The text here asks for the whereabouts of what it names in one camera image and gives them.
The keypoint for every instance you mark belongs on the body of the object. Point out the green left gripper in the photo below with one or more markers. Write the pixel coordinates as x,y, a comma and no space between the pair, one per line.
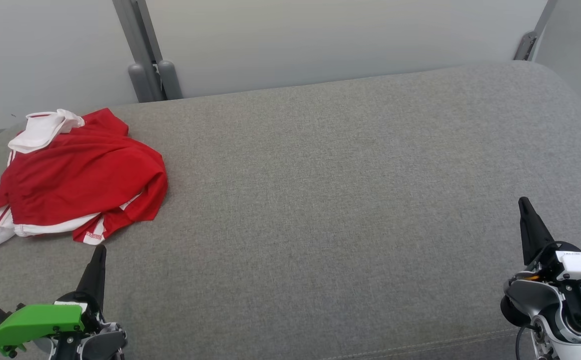
35,322

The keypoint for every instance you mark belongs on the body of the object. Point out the red jersey with white sleeves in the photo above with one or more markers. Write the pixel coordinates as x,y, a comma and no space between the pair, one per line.
85,170

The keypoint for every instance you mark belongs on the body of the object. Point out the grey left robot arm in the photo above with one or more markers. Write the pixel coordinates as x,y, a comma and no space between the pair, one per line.
103,345

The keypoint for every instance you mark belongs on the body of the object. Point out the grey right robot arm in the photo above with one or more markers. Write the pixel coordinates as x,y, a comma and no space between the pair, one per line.
545,300

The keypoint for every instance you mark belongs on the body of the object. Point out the grey fabric sofa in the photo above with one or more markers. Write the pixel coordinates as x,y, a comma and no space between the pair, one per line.
320,200

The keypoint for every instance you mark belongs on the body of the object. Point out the grey partition post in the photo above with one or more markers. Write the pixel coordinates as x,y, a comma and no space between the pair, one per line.
528,42
143,60

